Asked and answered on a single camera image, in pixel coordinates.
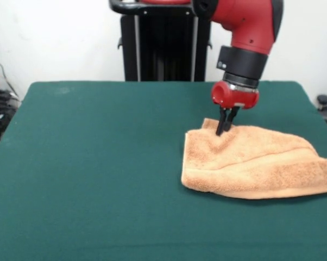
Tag dark green table cloth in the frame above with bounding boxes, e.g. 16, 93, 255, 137
0, 80, 327, 261

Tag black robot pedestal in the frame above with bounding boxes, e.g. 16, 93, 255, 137
109, 0, 213, 82

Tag black cable bundle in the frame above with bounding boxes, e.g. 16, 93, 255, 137
0, 89, 21, 144

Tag orange terry towel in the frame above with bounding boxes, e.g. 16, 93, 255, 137
181, 117, 327, 201

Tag grey wall cable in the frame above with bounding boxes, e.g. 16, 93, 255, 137
0, 50, 19, 98

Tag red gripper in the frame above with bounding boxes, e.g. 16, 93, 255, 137
211, 80, 261, 136

